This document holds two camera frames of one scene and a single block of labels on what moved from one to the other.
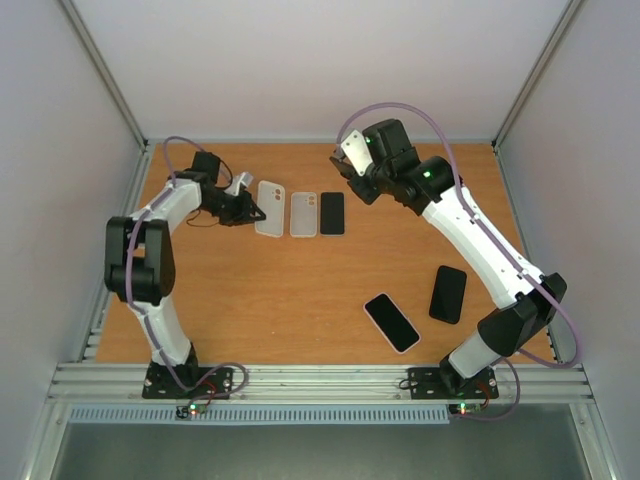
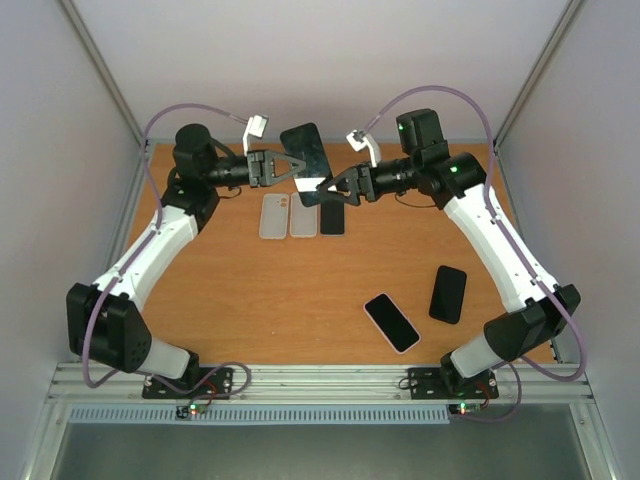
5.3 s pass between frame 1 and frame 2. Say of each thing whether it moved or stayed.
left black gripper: moved
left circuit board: stayed
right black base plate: stayed
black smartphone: stayed
